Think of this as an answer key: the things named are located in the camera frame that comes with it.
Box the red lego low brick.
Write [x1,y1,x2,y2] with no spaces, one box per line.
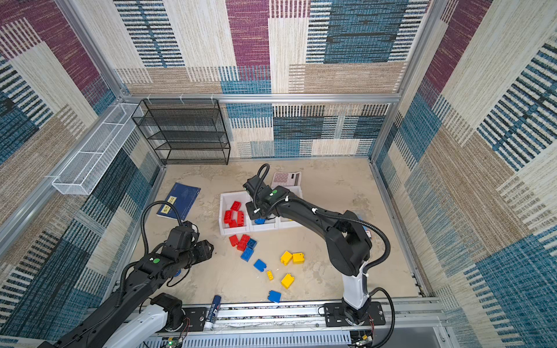
[236,211,245,227]

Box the red lego long brick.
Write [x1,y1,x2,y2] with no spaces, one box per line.
[223,210,234,224]

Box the yellow lego stud brick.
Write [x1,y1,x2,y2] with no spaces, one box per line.
[280,251,293,265]

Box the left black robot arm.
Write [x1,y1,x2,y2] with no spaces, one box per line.
[53,220,214,347]

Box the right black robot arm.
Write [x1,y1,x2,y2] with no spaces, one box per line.
[243,163,391,325]

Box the middle white plastic bin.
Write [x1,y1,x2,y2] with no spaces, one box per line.
[245,191,279,233]

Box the blue lego hollow brick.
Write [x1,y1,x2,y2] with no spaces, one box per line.
[247,239,257,249]

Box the left white plastic bin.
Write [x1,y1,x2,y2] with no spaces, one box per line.
[218,191,249,236]

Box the red lego square brick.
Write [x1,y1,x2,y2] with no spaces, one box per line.
[229,235,239,247]

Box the red lego eight-stud brick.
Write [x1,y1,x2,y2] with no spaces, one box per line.
[236,234,251,252]

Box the blue lego eight-stud brick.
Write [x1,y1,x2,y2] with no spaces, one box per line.
[241,247,254,262]

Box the pink calculator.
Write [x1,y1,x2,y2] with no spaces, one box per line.
[271,172,302,188]

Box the blue lego centre brick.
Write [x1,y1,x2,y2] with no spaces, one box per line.
[254,259,267,272]

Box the blue book yellow label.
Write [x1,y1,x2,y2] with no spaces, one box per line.
[157,183,201,221]

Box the blue glue stick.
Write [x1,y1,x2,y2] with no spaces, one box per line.
[205,295,222,330]

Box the yellow lego front brick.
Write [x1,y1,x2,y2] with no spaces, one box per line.
[281,273,294,289]

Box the black mesh shelf rack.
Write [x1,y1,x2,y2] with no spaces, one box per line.
[131,99,231,165]

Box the white wire mesh basket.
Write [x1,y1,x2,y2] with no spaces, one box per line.
[52,103,137,196]

